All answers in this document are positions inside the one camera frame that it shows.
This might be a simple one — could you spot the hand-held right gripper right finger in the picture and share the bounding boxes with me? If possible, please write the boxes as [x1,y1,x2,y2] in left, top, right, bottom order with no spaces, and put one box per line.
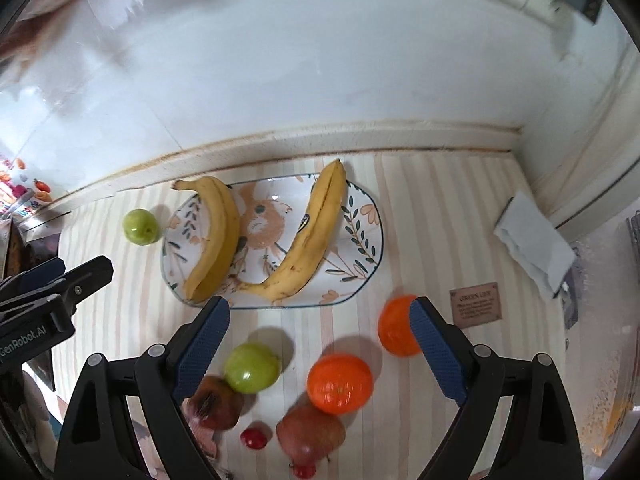
[409,296,585,480]

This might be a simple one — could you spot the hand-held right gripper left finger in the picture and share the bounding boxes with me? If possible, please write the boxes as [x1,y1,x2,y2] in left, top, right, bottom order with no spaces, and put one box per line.
[54,296,232,480]

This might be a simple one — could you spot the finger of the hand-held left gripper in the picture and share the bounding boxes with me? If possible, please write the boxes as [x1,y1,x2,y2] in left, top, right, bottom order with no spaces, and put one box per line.
[50,255,115,315]
[0,258,67,306]

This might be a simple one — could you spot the green apple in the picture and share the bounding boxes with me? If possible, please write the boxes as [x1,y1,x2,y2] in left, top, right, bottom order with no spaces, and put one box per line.
[123,208,162,247]
[223,342,281,394]

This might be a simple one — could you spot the orange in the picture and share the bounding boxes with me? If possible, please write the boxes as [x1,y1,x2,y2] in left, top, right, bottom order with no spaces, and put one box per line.
[307,354,374,415]
[377,295,423,357]

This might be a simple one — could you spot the dark red apple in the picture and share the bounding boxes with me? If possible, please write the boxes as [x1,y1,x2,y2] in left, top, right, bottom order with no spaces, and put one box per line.
[187,375,245,431]

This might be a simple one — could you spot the clear glass fruit plate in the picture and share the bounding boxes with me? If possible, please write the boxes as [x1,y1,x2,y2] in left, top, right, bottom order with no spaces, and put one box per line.
[160,174,383,309]

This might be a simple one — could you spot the brown tablecloth label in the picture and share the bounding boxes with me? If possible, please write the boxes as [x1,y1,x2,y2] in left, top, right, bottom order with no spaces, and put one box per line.
[449,282,502,329]

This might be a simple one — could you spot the colourful printed packet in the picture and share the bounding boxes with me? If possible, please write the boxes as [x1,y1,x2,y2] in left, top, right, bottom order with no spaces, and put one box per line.
[0,152,53,221]

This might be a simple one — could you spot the yellow banana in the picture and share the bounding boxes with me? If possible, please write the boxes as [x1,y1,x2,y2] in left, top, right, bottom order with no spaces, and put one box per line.
[171,176,242,305]
[234,158,348,306]

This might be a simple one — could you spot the striped tablecloth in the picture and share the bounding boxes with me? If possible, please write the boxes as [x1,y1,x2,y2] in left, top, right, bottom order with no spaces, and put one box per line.
[50,152,576,480]

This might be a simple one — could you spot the white folded cloth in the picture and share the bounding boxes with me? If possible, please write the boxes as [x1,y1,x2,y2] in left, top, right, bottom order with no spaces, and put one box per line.
[493,191,577,301]

